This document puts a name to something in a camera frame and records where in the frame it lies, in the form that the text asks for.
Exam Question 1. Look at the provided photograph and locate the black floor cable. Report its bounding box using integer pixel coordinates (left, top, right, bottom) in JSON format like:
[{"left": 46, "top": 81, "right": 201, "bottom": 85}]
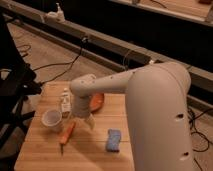
[{"left": 16, "top": 36, "right": 88, "bottom": 84}]

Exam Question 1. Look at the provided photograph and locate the black office chair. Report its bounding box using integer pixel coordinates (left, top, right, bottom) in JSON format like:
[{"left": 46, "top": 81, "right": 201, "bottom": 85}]
[{"left": 0, "top": 12, "right": 41, "bottom": 149}]

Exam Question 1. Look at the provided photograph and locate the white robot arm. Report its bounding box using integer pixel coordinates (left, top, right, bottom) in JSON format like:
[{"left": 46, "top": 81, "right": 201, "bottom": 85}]
[{"left": 70, "top": 62, "right": 194, "bottom": 171}]

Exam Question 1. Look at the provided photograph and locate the long metal rail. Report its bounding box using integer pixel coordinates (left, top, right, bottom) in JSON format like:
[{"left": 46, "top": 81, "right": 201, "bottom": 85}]
[{"left": 0, "top": 0, "right": 213, "bottom": 105}]

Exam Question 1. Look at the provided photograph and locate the black cables right floor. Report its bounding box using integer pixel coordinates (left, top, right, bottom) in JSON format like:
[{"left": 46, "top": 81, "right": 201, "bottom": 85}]
[{"left": 187, "top": 105, "right": 213, "bottom": 171}]

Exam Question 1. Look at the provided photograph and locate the blue sponge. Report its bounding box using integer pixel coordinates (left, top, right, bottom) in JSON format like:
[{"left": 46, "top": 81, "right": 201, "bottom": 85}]
[{"left": 105, "top": 129, "right": 121, "bottom": 152}]

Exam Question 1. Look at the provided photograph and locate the orange round plate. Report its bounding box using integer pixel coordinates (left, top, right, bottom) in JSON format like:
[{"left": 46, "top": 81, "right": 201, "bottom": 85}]
[{"left": 90, "top": 93, "right": 105, "bottom": 112}]

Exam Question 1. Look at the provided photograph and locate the white object on rail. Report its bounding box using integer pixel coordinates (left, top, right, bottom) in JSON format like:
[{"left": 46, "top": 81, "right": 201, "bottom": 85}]
[{"left": 45, "top": 3, "right": 65, "bottom": 22}]

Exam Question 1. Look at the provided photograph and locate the white ceramic cup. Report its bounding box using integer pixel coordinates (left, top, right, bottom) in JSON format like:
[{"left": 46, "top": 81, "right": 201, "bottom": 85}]
[{"left": 41, "top": 109, "right": 62, "bottom": 132}]

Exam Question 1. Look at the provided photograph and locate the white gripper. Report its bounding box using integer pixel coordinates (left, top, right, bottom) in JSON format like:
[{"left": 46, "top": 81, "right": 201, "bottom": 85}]
[{"left": 72, "top": 96, "right": 95, "bottom": 130}]

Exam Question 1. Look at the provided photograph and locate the white glue bottle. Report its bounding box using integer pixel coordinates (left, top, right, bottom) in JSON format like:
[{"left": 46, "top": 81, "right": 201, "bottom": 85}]
[{"left": 61, "top": 88, "right": 71, "bottom": 118}]

